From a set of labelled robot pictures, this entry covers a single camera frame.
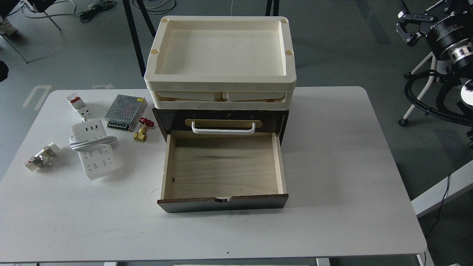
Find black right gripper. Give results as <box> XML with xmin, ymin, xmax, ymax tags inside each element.
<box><xmin>394</xmin><ymin>0</ymin><xmax>472</xmax><ymax>62</ymax></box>

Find white power strip with cable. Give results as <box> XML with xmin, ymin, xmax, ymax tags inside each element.
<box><xmin>70</xmin><ymin>119</ymin><xmax>119</xmax><ymax>180</ymax></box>

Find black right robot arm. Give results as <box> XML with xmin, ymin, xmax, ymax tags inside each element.
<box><xmin>395</xmin><ymin>0</ymin><xmax>473</xmax><ymax>127</ymax></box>

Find white office chair base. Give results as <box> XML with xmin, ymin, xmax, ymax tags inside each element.
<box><xmin>398</xmin><ymin>51</ymin><xmax>444</xmax><ymax>127</ymax></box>

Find white side table edge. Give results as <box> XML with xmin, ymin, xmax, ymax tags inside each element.
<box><xmin>412</xmin><ymin>161</ymin><xmax>473</xmax><ymax>218</ymax></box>

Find cream plastic tray on top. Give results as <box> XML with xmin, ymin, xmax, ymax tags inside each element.
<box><xmin>144</xmin><ymin>16</ymin><xmax>297</xmax><ymax>110</ymax></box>

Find open wooden drawer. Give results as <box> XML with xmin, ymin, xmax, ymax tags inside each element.
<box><xmin>157</xmin><ymin>131</ymin><xmax>289</xmax><ymax>213</ymax></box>

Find metal power supply unit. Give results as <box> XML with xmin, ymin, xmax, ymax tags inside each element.
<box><xmin>104</xmin><ymin>94</ymin><xmax>147</xmax><ymax>132</ymax></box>

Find white red circuit breaker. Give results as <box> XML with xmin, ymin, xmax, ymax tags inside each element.
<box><xmin>66</xmin><ymin>93</ymin><xmax>91</xmax><ymax>118</ymax></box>

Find small white metal connector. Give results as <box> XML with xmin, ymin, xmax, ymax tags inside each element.
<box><xmin>24</xmin><ymin>143</ymin><xmax>61</xmax><ymax>171</ymax></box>

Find black corrugated hose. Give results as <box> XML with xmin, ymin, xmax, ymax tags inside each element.
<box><xmin>404</xmin><ymin>70</ymin><xmax>473</xmax><ymax>127</ymax></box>

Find white drawer handle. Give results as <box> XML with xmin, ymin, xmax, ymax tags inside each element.
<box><xmin>191</xmin><ymin>122</ymin><xmax>256</xmax><ymax>135</ymax></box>

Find brass valve red handle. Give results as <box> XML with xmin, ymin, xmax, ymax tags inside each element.
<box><xmin>133</xmin><ymin>117</ymin><xmax>155</xmax><ymax>143</ymax></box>

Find black cables on floor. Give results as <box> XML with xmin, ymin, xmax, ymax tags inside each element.
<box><xmin>15</xmin><ymin>0</ymin><xmax>177</xmax><ymax>23</ymax></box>

